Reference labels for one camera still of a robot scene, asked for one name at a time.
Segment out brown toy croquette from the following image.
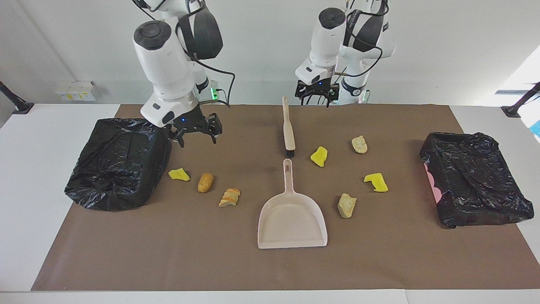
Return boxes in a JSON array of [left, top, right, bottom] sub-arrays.
[[197, 172, 215, 193]]

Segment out notched yellow sponge piece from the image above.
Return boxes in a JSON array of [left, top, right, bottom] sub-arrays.
[[364, 173, 389, 193]]

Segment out beige plastic dustpan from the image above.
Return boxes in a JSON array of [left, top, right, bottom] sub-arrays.
[[258, 159, 328, 250]]

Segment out black bag lined pink bin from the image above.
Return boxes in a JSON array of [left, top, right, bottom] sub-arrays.
[[419, 132, 535, 229]]

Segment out brown table mat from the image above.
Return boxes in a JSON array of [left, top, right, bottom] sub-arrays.
[[31, 104, 540, 292]]

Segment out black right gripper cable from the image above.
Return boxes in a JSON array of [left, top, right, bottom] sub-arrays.
[[175, 0, 236, 109]]

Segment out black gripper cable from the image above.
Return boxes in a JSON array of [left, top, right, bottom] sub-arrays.
[[175, 0, 236, 109], [344, 0, 385, 79]]

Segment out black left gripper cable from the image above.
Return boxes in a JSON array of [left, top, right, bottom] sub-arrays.
[[344, 0, 385, 79]]

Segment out white wall socket box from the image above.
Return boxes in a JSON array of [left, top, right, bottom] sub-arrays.
[[55, 81, 97, 102]]

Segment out black camera stand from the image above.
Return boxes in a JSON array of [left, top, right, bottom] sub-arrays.
[[0, 81, 35, 115], [501, 82, 540, 118]]

